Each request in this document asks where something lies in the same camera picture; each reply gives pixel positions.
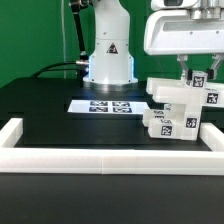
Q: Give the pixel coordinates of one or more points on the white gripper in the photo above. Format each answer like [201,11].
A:
[174,32]

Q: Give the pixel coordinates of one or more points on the white chair back frame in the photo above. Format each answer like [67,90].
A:
[173,91]

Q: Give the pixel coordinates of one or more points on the white chair seat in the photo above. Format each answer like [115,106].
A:
[185,119]

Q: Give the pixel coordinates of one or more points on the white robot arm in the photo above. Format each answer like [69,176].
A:
[110,64]

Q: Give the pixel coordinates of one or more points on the white U-shaped fence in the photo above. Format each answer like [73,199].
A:
[125,162]

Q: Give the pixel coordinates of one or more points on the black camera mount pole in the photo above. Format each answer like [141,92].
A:
[76,6]

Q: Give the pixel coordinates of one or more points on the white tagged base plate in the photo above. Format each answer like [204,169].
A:
[107,107]

